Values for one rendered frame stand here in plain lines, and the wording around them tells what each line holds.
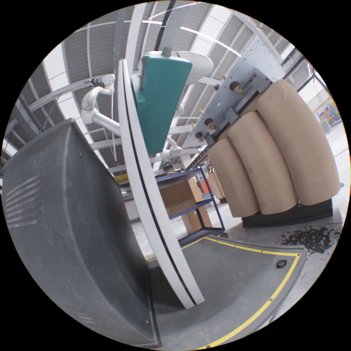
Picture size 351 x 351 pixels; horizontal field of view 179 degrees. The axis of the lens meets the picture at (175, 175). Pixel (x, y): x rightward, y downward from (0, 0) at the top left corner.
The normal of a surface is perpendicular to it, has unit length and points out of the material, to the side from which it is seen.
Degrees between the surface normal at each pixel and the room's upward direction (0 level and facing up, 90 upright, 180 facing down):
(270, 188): 90
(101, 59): 174
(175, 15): 180
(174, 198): 90
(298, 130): 90
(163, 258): 90
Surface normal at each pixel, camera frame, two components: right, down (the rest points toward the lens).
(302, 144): -0.90, 0.25
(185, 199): 0.32, -0.34
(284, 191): -0.63, 0.04
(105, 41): 0.25, 0.93
